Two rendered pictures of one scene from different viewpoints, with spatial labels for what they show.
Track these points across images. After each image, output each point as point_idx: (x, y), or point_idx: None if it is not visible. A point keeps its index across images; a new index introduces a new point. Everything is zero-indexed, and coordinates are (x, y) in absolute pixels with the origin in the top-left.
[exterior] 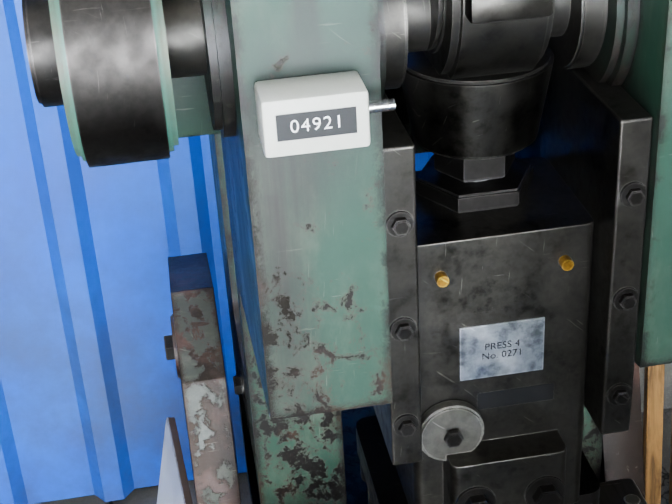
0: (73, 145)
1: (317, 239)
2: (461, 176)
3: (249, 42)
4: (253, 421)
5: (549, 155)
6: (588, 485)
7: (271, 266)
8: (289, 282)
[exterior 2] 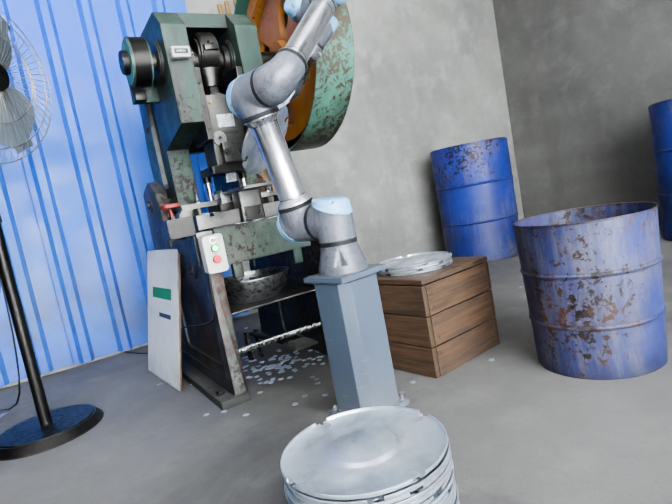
0: (133, 72)
1: (184, 82)
2: (210, 92)
3: (166, 42)
4: (175, 188)
5: None
6: None
7: (176, 87)
8: (180, 91)
